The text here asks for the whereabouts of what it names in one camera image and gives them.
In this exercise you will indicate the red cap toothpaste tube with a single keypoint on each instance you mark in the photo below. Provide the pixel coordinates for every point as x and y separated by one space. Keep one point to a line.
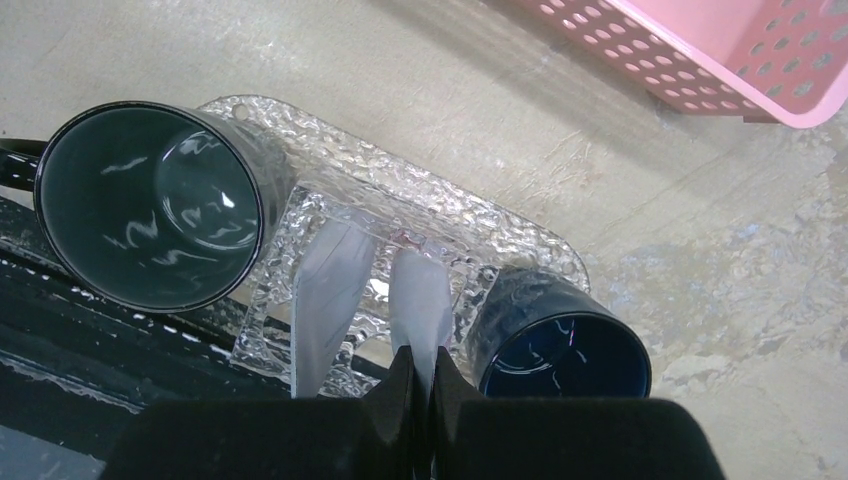
420 311

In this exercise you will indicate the dark green mug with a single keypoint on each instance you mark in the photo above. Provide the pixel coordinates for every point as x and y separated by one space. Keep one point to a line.
159 208

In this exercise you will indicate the clear textured oval tray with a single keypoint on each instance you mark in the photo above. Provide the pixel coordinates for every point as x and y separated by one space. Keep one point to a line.
324 144

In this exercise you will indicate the clear plastic soap dish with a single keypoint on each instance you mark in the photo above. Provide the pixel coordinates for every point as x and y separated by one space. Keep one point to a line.
264 341

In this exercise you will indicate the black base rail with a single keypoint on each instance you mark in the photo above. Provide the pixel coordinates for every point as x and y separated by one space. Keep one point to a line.
76 367

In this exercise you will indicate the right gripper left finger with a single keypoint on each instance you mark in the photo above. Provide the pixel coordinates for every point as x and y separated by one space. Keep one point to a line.
347 438

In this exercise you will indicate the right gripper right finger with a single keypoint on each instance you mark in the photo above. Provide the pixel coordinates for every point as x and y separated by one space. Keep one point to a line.
476 437

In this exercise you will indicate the dark blue cup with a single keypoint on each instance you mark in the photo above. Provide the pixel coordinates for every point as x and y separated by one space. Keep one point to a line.
539 335

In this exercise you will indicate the pink plastic basket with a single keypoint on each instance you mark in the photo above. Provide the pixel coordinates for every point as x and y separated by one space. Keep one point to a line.
782 61

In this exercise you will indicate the white toothpaste tube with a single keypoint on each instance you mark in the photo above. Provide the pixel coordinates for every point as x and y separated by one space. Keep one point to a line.
327 289

